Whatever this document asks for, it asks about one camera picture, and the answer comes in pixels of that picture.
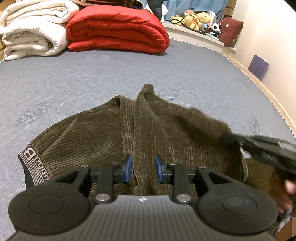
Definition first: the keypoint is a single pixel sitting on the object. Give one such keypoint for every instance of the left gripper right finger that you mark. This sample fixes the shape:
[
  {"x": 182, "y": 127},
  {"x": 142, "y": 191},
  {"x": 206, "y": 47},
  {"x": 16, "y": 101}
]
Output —
[{"x": 165, "y": 171}]

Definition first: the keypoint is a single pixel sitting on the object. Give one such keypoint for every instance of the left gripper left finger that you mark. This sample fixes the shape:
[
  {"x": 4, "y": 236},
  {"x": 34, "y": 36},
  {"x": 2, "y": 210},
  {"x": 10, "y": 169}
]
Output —
[{"x": 119, "y": 171}]

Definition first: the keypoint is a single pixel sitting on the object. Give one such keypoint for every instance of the olive corduroy pants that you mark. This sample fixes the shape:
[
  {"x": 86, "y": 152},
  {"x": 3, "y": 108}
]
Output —
[{"x": 143, "y": 128}]

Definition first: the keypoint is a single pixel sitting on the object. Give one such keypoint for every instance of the person's right hand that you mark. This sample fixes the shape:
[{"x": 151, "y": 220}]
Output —
[{"x": 286, "y": 196}]

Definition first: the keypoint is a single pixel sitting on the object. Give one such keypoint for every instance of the grey quilted mattress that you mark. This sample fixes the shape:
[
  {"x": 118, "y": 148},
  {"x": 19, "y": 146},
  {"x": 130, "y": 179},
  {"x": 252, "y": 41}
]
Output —
[{"x": 37, "y": 92}]

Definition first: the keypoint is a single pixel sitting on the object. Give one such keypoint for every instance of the purple box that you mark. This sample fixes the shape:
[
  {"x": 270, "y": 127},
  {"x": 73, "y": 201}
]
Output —
[{"x": 258, "y": 67}]

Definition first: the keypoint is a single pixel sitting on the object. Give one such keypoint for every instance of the dark red pillow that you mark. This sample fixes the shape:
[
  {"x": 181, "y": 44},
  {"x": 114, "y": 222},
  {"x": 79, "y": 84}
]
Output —
[{"x": 230, "y": 30}]

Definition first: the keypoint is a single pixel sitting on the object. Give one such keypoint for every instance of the panda plush toy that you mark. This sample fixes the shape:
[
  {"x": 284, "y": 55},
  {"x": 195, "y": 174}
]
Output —
[{"x": 214, "y": 30}]

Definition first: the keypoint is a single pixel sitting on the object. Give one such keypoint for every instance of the red folded quilt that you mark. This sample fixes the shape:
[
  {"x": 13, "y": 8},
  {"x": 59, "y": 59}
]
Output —
[{"x": 118, "y": 28}]

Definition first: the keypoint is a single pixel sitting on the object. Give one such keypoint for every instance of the white window sill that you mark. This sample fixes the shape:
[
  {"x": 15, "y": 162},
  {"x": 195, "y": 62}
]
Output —
[{"x": 180, "y": 33}]

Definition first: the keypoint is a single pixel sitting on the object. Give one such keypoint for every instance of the yellow plush toy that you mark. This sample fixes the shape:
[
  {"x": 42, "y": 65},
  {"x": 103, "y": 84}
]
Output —
[{"x": 198, "y": 22}]

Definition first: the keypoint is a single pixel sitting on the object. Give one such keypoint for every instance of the blue curtain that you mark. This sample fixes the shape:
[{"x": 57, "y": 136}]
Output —
[{"x": 178, "y": 7}]

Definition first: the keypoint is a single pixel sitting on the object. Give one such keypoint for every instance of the white folded blanket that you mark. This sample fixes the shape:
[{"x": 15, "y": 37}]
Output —
[{"x": 36, "y": 28}]

